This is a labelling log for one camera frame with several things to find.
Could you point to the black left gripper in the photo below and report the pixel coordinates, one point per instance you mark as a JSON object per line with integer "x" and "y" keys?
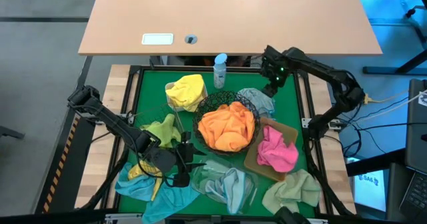
{"x": 184, "y": 157}

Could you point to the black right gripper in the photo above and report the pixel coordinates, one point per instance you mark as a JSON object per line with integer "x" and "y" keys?
{"x": 275, "y": 65}

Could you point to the lime green microfiber towel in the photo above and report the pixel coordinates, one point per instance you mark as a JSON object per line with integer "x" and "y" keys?
{"x": 165, "y": 129}

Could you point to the light blue microfiber towel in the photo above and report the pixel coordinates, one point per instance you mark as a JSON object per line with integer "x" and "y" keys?
{"x": 235, "y": 190}

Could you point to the pale green microfiber towel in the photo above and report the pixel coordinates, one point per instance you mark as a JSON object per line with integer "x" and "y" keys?
{"x": 293, "y": 190}

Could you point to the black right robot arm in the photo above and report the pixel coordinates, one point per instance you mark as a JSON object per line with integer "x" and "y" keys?
{"x": 333, "y": 75}

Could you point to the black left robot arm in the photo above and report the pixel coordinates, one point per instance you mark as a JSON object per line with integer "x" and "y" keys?
{"x": 113, "y": 124}

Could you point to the light blue spray bottle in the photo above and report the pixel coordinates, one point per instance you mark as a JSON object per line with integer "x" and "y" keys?
{"x": 219, "y": 74}

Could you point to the tan plastic tray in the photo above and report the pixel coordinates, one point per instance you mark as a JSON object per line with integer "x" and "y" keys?
{"x": 251, "y": 162}

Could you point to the clear plastic tray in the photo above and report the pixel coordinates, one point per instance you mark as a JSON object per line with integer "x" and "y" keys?
{"x": 248, "y": 184}

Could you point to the green table mat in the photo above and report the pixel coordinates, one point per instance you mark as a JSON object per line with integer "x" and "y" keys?
{"x": 300, "y": 160}

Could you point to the white plastic bin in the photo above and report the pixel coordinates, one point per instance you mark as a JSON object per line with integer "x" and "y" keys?
{"x": 168, "y": 85}

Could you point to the light wooden desk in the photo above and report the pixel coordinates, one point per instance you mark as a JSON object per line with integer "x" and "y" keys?
{"x": 233, "y": 14}

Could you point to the yellow power plug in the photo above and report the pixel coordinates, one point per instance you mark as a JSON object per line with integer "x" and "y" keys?
{"x": 368, "y": 99}

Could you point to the black desk foot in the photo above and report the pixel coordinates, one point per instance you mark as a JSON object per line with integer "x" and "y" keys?
{"x": 383, "y": 70}

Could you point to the white rectangular desk plate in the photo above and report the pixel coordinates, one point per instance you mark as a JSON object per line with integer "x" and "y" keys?
{"x": 157, "y": 39}

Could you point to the white box with blue print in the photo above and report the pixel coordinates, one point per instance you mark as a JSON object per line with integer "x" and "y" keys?
{"x": 370, "y": 190}

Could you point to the black yellow hazard strip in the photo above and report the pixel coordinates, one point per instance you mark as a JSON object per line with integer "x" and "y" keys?
{"x": 52, "y": 188}

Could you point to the black equipment case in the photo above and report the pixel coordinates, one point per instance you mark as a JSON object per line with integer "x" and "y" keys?
{"x": 417, "y": 134}

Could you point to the grey office chair base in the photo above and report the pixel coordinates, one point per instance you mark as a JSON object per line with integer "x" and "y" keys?
{"x": 409, "y": 12}

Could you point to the black keyboard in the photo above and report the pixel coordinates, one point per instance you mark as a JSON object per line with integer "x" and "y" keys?
{"x": 417, "y": 194}

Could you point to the grey furniture leg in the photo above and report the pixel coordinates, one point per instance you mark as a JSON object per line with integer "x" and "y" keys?
{"x": 10, "y": 132}

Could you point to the small silver corner bracket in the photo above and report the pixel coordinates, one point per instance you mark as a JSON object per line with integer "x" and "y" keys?
{"x": 130, "y": 118}
{"x": 306, "y": 123}

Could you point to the black aluminium table frame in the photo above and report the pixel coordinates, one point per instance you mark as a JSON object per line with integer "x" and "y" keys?
{"x": 187, "y": 67}

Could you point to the silver metal bracket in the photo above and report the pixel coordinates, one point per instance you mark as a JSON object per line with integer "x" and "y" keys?
{"x": 123, "y": 217}
{"x": 317, "y": 221}

